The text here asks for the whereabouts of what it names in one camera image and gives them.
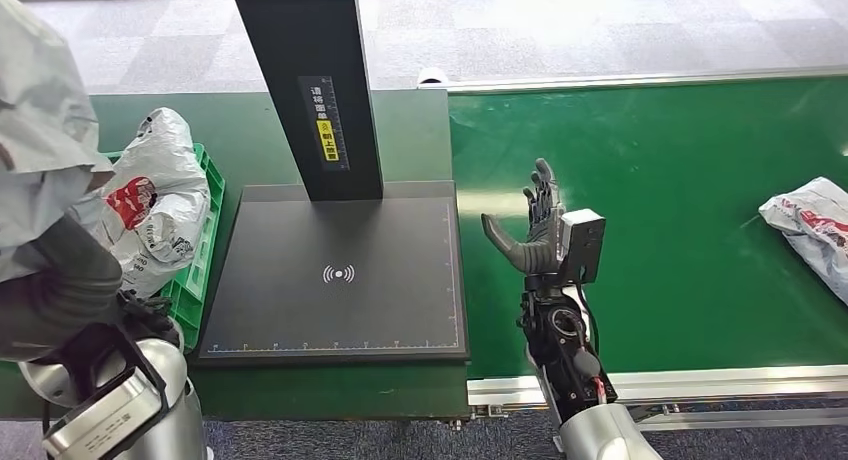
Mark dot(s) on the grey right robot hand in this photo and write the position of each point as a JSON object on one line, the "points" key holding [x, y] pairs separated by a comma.
{"points": [[540, 248]]}

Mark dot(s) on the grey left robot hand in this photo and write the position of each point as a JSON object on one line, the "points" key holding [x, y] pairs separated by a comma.
{"points": [[60, 291]]}

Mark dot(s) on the white red-print courier bag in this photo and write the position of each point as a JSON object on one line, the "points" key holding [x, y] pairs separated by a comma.
{"points": [[166, 198], [815, 232], [40, 112]]}

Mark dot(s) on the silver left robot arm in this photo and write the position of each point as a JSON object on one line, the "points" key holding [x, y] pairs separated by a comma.
{"points": [[166, 377]]}

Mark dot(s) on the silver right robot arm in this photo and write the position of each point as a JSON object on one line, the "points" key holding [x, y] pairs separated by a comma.
{"points": [[596, 437]]}

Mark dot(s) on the green conveyor belt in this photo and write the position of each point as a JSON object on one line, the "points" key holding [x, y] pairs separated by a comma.
{"points": [[662, 212]]}

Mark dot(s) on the black inbound scanner machine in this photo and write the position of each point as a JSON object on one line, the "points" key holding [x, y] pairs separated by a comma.
{"points": [[331, 278]]}

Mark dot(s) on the green plastic crate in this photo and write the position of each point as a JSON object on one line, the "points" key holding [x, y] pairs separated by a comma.
{"points": [[199, 278]]}

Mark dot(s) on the dark green table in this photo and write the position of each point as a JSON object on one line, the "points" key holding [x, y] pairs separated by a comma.
{"points": [[411, 139]]}

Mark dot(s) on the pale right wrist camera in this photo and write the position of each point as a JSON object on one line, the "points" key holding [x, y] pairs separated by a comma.
{"points": [[583, 245]]}

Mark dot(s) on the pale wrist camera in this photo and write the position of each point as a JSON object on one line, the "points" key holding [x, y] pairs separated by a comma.
{"points": [[583, 245], [99, 424]]}

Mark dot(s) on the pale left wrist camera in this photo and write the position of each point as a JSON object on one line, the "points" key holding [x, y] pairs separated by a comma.
{"points": [[99, 424]]}

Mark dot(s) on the aluminium conveyor frame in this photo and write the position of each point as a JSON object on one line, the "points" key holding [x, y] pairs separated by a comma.
{"points": [[729, 381]]}

